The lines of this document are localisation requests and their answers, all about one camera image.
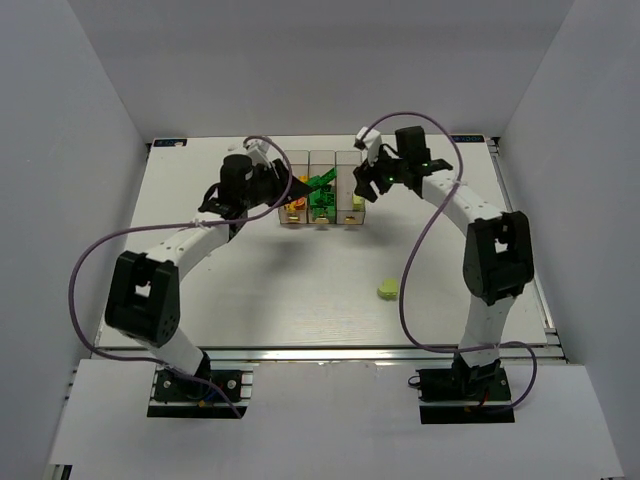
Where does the green long lego brick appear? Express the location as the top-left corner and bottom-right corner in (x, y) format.
(308, 168), (337, 189)

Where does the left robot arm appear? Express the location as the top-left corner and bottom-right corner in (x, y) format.
(104, 154), (312, 378)

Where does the light green sloped lego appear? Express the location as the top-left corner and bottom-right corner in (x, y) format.
(377, 278), (399, 301)

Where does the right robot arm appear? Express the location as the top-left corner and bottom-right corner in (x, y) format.
(354, 126), (534, 379)

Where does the green 2x2 lego brick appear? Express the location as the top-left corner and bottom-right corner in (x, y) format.
(309, 195), (324, 210)

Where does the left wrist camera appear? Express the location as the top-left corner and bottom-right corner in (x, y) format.
(244, 139), (270, 165)

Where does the middle clear container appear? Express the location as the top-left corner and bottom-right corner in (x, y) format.
(308, 150), (336, 225)

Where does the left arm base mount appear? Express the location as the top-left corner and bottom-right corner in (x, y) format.
(147, 367), (253, 420)

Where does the blue label sticker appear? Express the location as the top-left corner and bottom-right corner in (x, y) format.
(152, 138), (187, 148)
(451, 134), (485, 143)

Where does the green 2x3 lego brick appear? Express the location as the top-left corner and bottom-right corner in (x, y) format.
(319, 185), (336, 210)

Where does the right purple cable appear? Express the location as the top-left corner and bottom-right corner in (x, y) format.
(367, 112), (540, 412)

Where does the clear container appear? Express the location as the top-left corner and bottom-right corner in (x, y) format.
(308, 150), (336, 225)
(278, 150), (309, 225)
(335, 151), (366, 226)

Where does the left blue label sticker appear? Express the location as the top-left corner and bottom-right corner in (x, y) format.
(152, 138), (187, 148)

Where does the left clear container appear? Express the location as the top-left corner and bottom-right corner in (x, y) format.
(278, 150), (309, 225)

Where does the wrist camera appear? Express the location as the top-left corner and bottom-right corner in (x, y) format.
(354, 127), (382, 166)
(244, 139), (270, 165)

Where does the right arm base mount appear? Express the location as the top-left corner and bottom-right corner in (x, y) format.
(408, 368), (515, 425)

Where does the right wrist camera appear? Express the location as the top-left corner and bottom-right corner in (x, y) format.
(354, 127), (382, 166)

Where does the right blue label sticker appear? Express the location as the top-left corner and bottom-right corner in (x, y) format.
(451, 134), (485, 143)

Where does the right clear container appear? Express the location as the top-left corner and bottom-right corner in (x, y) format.
(335, 151), (366, 226)

